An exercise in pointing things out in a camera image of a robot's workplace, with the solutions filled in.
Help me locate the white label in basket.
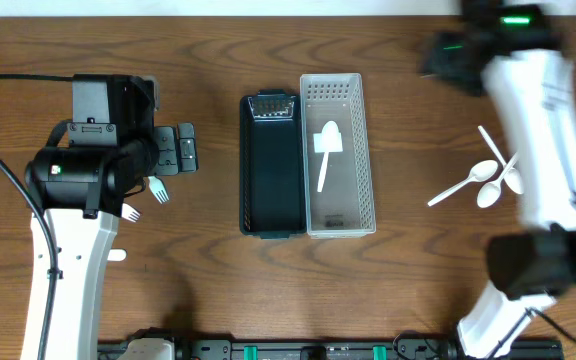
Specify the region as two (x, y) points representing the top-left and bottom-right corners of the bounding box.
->
(313, 132), (343, 153)

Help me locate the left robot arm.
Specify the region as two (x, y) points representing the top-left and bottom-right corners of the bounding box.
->
(22, 74), (199, 359)

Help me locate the white fork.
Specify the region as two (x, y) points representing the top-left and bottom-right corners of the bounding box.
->
(121, 203), (141, 223)
(107, 248), (127, 262)

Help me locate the white spoon pile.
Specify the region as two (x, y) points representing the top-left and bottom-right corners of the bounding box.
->
(315, 121), (343, 193)

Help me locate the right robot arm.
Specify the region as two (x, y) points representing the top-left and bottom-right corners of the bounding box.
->
(422, 1), (576, 359)

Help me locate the white fork basket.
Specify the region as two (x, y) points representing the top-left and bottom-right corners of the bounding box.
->
(148, 176), (169, 204)

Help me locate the white spoon bowl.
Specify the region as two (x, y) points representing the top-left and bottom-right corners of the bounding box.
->
(477, 153), (519, 208)

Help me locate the clear plastic mesh basket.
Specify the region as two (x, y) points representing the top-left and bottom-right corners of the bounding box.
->
(300, 73), (376, 238)

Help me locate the white spoon with upper handle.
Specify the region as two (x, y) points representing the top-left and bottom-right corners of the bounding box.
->
(478, 125), (524, 195)

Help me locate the white spoon pointing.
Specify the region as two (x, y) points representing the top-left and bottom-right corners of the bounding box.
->
(427, 160), (499, 207)

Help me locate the black plastic mesh basket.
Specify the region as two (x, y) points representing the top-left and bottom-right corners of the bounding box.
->
(239, 89), (306, 239)

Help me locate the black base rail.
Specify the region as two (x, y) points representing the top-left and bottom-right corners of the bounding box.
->
(96, 327), (564, 360)

